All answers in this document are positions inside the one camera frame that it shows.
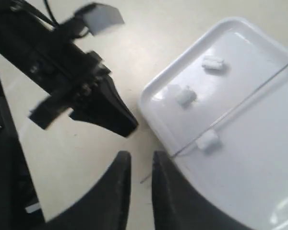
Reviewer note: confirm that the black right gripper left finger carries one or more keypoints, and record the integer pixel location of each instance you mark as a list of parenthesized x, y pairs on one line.
[(105, 206)]

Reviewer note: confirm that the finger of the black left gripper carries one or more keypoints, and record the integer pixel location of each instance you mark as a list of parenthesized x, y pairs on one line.
[(104, 107)]

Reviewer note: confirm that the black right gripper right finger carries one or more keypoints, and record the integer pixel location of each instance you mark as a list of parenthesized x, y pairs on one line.
[(178, 206)]

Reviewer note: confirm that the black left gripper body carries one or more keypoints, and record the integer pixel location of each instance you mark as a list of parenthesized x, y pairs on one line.
[(44, 51)]

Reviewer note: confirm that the white marshmallow piece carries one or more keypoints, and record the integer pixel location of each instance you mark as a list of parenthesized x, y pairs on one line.
[(213, 63), (208, 141), (186, 96)]

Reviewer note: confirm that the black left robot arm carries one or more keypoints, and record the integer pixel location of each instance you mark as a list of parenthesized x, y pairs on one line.
[(17, 191)]

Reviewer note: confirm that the white plastic tray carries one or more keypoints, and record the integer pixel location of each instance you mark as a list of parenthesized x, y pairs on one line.
[(252, 191)]

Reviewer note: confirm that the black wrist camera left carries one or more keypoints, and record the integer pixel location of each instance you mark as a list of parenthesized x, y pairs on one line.
[(96, 17)]

